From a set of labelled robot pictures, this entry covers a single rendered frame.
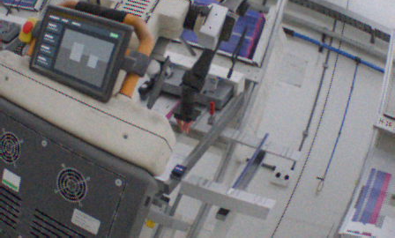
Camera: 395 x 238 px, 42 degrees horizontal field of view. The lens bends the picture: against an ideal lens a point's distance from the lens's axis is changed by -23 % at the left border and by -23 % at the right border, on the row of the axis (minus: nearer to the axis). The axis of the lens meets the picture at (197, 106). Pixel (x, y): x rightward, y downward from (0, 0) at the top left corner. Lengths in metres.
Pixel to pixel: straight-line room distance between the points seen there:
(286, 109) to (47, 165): 3.20
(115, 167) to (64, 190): 0.16
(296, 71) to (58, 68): 3.24
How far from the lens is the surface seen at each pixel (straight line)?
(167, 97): 2.87
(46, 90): 1.42
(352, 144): 4.32
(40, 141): 1.40
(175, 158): 2.54
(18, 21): 3.60
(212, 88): 2.81
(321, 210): 4.25
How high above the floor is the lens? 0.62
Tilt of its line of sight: 10 degrees up
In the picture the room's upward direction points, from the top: 22 degrees clockwise
